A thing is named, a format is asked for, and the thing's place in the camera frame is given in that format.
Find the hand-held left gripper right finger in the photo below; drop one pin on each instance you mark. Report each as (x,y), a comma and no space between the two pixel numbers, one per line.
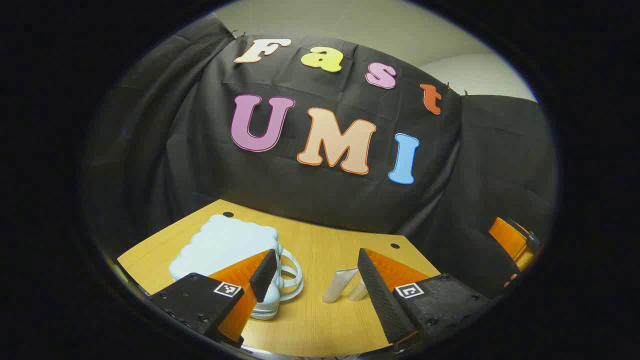
(380,296)

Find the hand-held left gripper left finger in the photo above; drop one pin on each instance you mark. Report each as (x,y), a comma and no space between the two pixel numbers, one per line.
(264,276)

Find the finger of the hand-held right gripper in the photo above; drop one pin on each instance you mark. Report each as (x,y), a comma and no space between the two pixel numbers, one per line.
(507,240)

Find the white pump bottle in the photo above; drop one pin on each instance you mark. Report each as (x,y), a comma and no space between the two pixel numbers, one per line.
(357,292)

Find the white squeeze tube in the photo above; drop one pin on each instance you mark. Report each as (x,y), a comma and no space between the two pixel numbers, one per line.
(337,286)

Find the light blue suitcase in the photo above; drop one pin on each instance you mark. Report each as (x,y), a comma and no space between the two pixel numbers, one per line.
(220,245)

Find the black backdrop cloth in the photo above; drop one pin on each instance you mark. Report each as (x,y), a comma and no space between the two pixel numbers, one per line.
(300,200)

